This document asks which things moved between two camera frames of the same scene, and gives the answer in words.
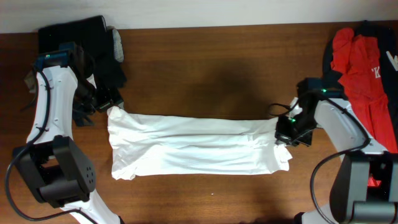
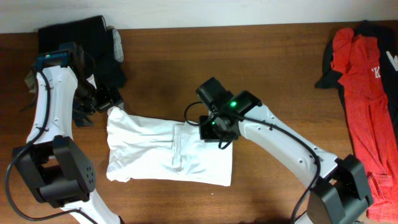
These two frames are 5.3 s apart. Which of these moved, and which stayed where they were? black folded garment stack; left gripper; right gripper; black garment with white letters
Moved: right gripper
Stayed: black garment with white letters; black folded garment stack; left gripper
